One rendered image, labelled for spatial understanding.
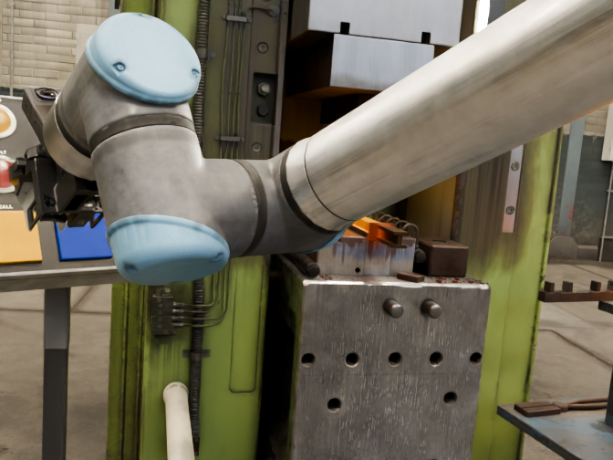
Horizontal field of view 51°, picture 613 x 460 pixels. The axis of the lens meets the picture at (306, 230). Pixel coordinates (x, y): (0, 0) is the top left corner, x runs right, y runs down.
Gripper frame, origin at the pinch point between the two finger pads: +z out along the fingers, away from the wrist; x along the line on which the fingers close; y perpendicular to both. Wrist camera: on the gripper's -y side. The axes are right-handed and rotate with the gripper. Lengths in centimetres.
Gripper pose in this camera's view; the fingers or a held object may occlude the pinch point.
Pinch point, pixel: (34, 199)
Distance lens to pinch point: 87.1
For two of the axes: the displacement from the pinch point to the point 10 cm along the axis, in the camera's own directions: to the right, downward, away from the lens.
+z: -5.7, 3.5, 7.4
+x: 7.9, -0.2, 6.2
